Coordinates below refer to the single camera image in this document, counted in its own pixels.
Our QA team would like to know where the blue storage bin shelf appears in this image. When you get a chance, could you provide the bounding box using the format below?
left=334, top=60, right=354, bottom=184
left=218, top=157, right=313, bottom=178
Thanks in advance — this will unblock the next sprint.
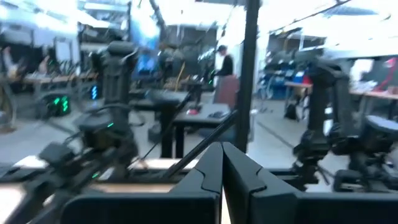
left=264, top=51, right=313, bottom=101

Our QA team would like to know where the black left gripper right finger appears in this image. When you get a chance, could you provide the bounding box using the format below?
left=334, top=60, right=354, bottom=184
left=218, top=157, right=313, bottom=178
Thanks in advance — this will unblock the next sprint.
left=222, top=141, right=398, bottom=224

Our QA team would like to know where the black office desk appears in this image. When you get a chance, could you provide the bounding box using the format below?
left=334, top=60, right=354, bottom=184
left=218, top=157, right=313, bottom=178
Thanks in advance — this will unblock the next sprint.
left=172, top=103, right=233, bottom=159
left=144, top=89, right=191, bottom=158

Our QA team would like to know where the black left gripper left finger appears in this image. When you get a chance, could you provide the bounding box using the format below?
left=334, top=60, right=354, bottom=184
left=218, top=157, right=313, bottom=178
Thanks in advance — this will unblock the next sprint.
left=60, top=141, right=224, bottom=224

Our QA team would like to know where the person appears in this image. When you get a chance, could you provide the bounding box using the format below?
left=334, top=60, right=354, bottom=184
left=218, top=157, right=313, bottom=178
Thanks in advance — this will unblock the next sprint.
left=214, top=44, right=234, bottom=78

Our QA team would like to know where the wooden workbench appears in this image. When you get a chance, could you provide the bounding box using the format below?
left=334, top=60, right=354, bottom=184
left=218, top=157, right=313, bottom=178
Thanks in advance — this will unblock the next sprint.
left=284, top=81, right=398, bottom=101

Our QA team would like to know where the green lit computer case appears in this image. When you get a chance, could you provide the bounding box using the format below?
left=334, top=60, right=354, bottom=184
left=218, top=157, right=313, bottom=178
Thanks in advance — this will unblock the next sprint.
left=42, top=94, right=72, bottom=118

